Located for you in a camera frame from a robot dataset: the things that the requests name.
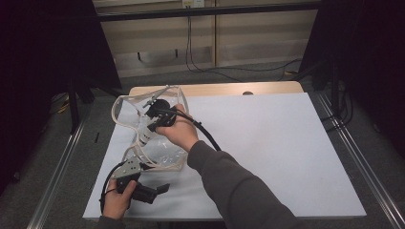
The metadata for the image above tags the person's left hand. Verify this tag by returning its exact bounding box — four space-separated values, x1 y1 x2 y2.
103 178 139 220

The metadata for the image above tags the black floor cable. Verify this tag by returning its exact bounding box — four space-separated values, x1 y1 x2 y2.
319 90 354 133

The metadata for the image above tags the person's right hand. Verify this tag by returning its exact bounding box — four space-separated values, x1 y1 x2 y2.
156 103 200 153

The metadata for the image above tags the aluminium floor rail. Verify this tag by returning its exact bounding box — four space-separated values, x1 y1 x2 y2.
27 115 89 229
316 93 405 229

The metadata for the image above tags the left hand-held gripper cable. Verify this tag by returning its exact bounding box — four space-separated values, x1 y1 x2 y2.
99 160 128 216

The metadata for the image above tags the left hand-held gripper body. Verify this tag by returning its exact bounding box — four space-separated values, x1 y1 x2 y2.
112 156 160 204

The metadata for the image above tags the hand-held gripper cable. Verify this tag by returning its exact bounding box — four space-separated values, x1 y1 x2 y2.
157 107 223 152
99 160 128 216

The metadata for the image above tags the clear plastic bag beige trim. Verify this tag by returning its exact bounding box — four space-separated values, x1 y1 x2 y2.
111 84 192 173

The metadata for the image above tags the black metal stand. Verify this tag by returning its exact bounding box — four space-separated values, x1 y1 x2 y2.
68 79 96 135
330 56 342 118

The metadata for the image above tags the right hand-held gripper cable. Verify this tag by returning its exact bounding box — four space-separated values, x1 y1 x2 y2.
157 107 223 152

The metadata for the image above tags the dark curtain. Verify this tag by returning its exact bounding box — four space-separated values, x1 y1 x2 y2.
299 0 405 156
0 0 122 195

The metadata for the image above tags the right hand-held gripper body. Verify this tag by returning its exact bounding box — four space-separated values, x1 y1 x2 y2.
142 85 179 127

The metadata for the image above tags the long black-edged desk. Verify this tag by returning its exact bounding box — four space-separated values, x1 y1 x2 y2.
92 0 323 23

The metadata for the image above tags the black wall cable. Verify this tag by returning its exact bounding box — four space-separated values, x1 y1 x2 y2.
188 14 304 73
185 14 245 83

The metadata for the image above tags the white wall socket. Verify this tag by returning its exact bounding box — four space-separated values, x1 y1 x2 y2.
181 0 205 9

